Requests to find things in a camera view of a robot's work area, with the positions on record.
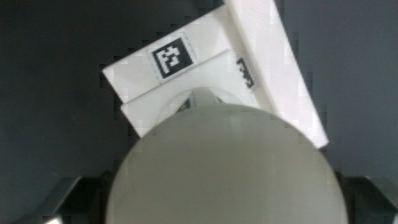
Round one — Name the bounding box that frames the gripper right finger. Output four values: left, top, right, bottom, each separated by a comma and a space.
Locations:
336, 173, 398, 224

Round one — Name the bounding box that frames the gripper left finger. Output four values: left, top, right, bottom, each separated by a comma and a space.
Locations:
24, 171, 114, 224

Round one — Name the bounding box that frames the white lamp bulb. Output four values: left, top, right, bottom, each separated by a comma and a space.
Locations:
105, 88, 349, 224

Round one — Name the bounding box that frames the white lamp base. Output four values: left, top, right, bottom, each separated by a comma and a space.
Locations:
104, 7, 260, 134

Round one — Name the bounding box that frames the white right corner block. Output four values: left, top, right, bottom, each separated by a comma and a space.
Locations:
226, 0, 329, 148

